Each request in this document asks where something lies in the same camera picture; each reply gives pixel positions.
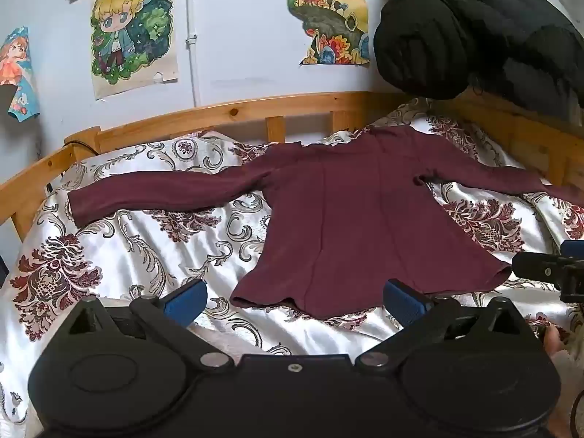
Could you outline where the blond cartoon character poster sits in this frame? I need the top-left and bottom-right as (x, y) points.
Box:
(89, 0), (180, 100)

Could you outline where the white floral satin blanket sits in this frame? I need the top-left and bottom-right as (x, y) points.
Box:
(0, 98), (584, 438)

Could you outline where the black padded coat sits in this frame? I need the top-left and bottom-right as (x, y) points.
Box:
(373, 0), (584, 122)

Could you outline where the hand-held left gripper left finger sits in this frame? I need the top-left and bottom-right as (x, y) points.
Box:
(57, 278), (235, 371)

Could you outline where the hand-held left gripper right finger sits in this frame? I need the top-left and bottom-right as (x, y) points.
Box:
(355, 278), (539, 371)

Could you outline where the wooden bed frame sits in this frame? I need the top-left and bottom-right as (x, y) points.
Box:
(0, 91), (584, 247)

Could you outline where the cream fluffy cloth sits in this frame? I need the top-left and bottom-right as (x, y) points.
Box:
(543, 322), (584, 438)

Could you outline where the white wall pipe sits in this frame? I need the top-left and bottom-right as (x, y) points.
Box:
(185, 0), (204, 109)

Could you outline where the colourful landscape poster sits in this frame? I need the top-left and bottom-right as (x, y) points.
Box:
(284, 0), (371, 67)

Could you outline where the orange-haired cartoon girl poster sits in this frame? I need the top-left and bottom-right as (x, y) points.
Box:
(0, 26), (41, 123)

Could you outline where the black cable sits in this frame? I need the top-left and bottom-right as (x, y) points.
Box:
(46, 139), (99, 192)
(568, 395), (584, 438)

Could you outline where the maroon long-sleeve shirt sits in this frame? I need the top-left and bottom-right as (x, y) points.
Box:
(68, 125), (584, 321)

